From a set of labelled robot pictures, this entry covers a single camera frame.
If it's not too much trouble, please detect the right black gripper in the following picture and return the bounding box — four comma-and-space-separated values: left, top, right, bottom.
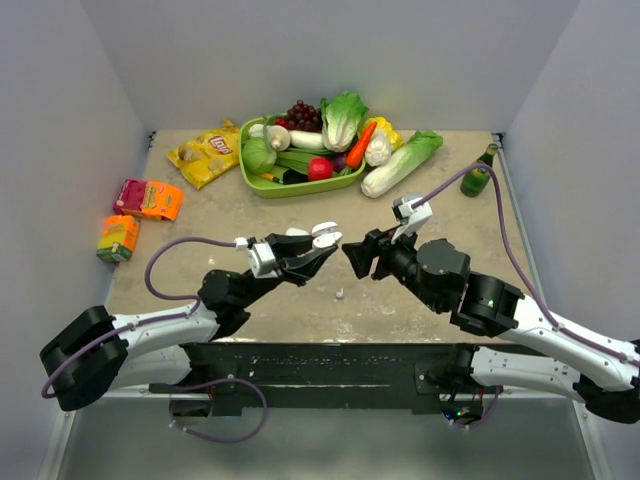
341, 220, 444, 311

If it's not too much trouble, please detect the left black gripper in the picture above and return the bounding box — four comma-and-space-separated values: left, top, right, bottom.
237, 232, 337, 309

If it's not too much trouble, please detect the white oval charging case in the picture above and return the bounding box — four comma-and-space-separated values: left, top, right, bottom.
285, 227, 308, 236

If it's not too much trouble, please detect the small white case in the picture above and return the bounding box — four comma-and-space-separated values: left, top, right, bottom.
311, 221, 343, 249

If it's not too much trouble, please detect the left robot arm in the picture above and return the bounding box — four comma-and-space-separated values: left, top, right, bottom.
39, 222, 342, 411

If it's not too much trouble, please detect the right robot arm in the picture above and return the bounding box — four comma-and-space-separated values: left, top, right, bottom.
342, 230, 639, 424

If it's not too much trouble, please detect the large napa cabbage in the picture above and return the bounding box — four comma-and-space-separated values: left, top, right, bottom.
361, 131, 444, 199

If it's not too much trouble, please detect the green plastic tray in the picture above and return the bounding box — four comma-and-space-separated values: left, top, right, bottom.
238, 117, 365, 199

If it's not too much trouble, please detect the purple onion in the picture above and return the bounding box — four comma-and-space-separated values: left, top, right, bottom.
331, 152, 348, 173

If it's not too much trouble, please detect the orange carrot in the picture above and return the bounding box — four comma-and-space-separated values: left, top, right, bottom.
346, 122, 377, 169

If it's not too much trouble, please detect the dark green leafy vegetable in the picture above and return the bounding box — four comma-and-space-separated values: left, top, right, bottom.
275, 150, 329, 181

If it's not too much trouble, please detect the round green cabbage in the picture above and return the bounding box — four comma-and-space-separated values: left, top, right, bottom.
241, 138, 277, 174

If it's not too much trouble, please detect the white daikon radish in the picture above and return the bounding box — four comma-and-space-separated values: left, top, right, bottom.
289, 130, 324, 150

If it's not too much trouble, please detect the beige mushroom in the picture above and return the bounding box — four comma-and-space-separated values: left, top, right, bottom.
263, 125, 291, 152

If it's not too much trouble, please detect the green glass bottle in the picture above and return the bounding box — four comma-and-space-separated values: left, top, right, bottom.
460, 143, 499, 197

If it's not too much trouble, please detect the green lettuce head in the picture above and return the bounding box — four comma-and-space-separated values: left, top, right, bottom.
320, 91, 369, 152

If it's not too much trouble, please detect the yellow Lays chips bag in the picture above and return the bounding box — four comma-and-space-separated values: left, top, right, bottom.
166, 119, 240, 190

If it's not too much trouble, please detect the purple grapes bunch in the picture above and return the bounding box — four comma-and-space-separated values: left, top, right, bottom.
283, 100, 323, 133

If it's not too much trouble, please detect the pink orange snack pack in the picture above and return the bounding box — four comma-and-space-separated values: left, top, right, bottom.
113, 179, 184, 222

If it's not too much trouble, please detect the orange green juice box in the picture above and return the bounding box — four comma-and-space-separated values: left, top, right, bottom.
96, 215, 140, 263

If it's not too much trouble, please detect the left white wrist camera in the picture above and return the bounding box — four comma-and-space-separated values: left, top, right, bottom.
247, 242, 278, 279

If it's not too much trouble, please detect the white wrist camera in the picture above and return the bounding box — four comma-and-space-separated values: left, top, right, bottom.
247, 242, 278, 279
391, 193, 433, 244

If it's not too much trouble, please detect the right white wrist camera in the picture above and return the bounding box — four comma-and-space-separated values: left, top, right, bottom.
391, 193, 433, 244

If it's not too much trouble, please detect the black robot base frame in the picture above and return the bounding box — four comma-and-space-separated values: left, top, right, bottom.
150, 342, 498, 416

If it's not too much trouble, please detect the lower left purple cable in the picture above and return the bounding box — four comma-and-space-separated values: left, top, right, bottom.
168, 374, 270, 444

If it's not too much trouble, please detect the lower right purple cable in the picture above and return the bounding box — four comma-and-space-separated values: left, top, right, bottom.
447, 372, 509, 431

